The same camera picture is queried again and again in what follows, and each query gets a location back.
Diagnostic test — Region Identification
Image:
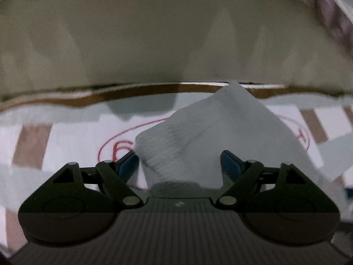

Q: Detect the white printed quilt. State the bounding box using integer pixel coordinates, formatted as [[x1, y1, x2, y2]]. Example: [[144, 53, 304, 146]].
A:
[[0, 0, 353, 59]]

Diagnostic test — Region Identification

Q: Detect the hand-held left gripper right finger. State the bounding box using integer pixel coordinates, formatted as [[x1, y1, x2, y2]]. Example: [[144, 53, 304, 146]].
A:
[[215, 149, 307, 208]]

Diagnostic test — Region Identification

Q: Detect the checked rug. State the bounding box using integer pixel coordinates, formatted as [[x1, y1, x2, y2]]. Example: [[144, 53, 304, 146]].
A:
[[0, 81, 353, 256]]

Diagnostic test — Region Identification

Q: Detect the beige bed base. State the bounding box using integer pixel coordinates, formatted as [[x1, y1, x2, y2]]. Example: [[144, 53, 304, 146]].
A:
[[0, 0, 353, 103]]

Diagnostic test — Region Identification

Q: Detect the grey ribbed garment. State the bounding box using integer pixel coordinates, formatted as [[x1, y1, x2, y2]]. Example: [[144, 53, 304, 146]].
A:
[[135, 81, 348, 200]]

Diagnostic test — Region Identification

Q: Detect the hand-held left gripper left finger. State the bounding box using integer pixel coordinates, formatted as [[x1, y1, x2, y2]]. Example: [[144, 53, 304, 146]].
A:
[[52, 151, 144, 208]]

